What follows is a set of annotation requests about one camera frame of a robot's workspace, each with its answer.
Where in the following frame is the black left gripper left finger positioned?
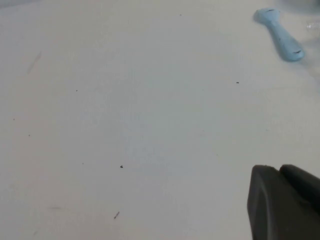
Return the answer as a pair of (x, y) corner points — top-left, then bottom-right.
(246, 164), (320, 240)

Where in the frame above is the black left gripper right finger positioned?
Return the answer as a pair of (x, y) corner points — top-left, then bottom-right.
(279, 163), (320, 210)

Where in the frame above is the light blue plastic fork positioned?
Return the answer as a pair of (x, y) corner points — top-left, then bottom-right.
(253, 7), (306, 63)

